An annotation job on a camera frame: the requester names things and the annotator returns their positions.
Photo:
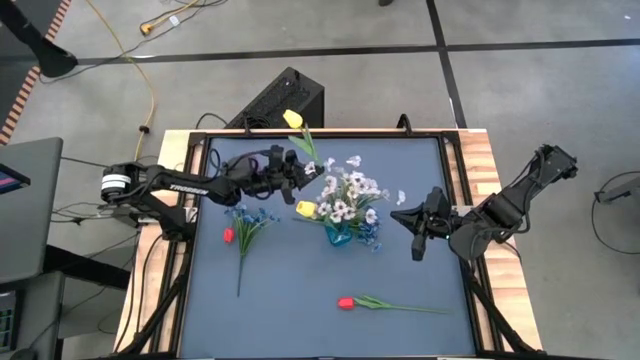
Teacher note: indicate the blue cut-glass vase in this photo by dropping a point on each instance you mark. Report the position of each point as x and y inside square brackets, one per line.
[340, 236]

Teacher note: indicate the white artificial flower bunch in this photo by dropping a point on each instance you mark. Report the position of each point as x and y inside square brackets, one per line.
[331, 182]
[371, 187]

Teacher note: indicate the black stand leg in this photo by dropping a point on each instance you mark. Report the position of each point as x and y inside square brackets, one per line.
[50, 57]

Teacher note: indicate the grey desk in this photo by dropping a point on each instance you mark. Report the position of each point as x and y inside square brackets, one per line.
[30, 225]

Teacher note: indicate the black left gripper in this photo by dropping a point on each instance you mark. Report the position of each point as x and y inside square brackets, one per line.
[260, 177]

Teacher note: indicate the dark tablet screen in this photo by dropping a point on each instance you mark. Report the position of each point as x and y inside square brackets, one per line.
[10, 180]

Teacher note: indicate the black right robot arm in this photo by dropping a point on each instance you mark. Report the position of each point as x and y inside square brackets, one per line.
[505, 205]

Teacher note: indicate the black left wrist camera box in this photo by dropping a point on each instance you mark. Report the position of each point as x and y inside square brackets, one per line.
[276, 154]

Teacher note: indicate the red artificial tulip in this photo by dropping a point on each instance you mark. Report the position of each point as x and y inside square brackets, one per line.
[346, 303]
[229, 235]

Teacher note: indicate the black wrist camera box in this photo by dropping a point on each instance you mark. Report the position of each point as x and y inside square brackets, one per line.
[436, 197]
[276, 154]

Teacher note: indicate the grey metal stand foot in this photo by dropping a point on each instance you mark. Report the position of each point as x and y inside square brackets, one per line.
[620, 190]

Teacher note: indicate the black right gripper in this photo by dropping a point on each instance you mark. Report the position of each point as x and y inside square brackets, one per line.
[440, 224]

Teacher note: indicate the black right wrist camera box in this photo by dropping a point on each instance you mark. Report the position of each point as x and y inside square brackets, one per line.
[436, 197]

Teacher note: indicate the black computer tower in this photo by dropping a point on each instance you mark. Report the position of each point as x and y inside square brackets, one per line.
[285, 95]

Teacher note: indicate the dark equipment cart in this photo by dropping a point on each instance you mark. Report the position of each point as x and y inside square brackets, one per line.
[35, 320]

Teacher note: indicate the yellow artificial tulip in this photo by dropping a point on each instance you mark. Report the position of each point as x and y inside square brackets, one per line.
[292, 119]
[306, 208]

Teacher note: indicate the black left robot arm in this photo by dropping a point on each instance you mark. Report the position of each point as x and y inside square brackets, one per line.
[190, 189]

